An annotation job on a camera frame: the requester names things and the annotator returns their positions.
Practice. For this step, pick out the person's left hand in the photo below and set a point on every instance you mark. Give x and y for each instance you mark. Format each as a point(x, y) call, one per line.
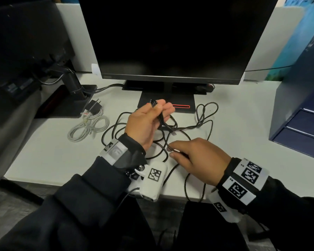
point(142, 125)

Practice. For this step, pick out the person's black trousers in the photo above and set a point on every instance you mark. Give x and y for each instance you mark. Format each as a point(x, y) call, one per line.
point(209, 230)

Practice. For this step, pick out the person's right forearm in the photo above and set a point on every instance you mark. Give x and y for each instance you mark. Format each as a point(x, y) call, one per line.
point(287, 219)

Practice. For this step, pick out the white marker wrist camera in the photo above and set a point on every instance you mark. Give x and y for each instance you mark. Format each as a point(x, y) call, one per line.
point(153, 180)

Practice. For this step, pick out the white divider panel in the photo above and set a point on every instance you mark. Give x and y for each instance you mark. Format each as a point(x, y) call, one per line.
point(77, 36)

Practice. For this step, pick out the grey marker wrist band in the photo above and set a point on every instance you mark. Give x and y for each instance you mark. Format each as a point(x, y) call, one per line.
point(117, 152)

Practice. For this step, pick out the large black monitor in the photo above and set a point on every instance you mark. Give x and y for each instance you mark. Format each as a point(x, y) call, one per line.
point(172, 36)

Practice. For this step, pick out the person's left forearm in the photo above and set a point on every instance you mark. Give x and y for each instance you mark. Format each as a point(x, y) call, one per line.
point(76, 206)

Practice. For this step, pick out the black side monitor stand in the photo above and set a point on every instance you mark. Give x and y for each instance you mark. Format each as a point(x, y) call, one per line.
point(68, 101)

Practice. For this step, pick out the dark blue drawer box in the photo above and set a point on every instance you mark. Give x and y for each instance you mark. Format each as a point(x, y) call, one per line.
point(301, 101)

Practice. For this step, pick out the white marker wrist band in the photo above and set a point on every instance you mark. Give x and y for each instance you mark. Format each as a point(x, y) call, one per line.
point(242, 184)

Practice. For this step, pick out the black mouse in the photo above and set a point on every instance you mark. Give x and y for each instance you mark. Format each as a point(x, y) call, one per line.
point(205, 88)

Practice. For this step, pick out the person's right hand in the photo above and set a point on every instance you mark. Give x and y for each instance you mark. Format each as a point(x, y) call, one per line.
point(204, 162)

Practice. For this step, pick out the black monitor stand base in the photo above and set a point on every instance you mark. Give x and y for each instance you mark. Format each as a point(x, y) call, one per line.
point(149, 99)

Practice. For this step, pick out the person's left thumb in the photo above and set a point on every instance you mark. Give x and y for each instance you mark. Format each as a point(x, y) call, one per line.
point(153, 105)

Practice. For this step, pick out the black side monitor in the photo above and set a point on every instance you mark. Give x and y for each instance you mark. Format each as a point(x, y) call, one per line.
point(21, 49)

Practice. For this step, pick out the person's right thumb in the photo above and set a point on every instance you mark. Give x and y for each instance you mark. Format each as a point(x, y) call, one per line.
point(178, 158)

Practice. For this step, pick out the black power adapter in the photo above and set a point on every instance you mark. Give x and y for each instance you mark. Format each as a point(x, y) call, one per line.
point(93, 107)

